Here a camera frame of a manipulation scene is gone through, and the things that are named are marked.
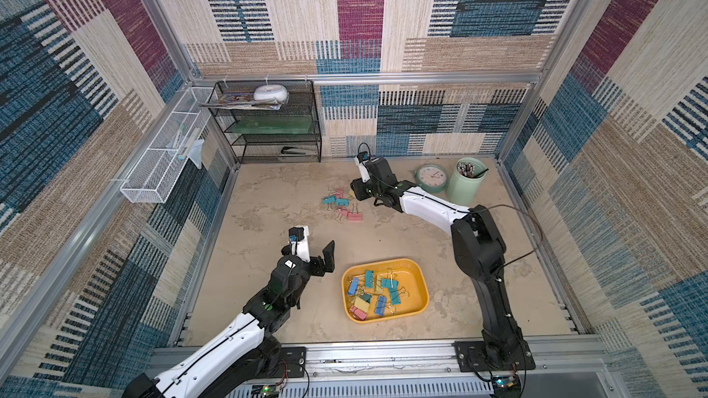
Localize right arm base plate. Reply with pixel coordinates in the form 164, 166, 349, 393
453, 339, 537, 373

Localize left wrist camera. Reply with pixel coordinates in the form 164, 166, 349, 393
288, 226, 311, 263

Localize mint green alarm clock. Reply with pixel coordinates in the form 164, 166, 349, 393
414, 164, 448, 193

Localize pale yellow binder clip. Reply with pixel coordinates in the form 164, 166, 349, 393
353, 296, 371, 313

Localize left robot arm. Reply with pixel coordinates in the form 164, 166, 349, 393
123, 241, 336, 397

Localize black mesh desk shelf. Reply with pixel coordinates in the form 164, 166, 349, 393
206, 79, 322, 164

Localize mint green pen cup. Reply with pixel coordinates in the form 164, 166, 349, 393
445, 158, 490, 206

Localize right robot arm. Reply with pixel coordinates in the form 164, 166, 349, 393
350, 152, 527, 370

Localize white round tape dispenser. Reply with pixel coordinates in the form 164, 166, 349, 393
254, 84, 289, 103

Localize light blue binder clip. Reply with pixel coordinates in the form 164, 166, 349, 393
347, 277, 360, 296

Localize yellow plastic storage tray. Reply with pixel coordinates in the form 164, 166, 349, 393
341, 258, 430, 324

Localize pens in cup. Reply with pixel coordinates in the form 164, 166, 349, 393
457, 161, 489, 180

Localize white wire wall basket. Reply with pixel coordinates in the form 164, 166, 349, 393
121, 87, 212, 204

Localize magazines on shelf top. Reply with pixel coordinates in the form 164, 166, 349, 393
200, 92, 289, 111

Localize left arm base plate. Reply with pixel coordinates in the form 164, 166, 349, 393
257, 346, 307, 383

